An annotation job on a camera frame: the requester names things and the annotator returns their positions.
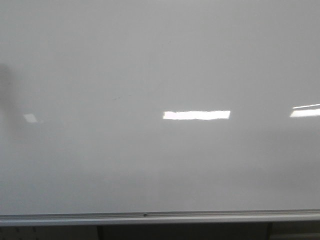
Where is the aluminium whiteboard tray rail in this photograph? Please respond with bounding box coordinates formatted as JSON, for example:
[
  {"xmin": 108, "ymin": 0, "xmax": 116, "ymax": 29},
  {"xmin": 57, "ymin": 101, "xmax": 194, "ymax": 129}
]
[{"xmin": 0, "ymin": 209, "xmax": 320, "ymax": 227}]

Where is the white whiteboard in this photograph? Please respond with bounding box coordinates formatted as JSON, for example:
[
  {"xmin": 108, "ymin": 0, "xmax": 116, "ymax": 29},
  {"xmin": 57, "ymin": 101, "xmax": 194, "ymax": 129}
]
[{"xmin": 0, "ymin": 0, "xmax": 320, "ymax": 215}]

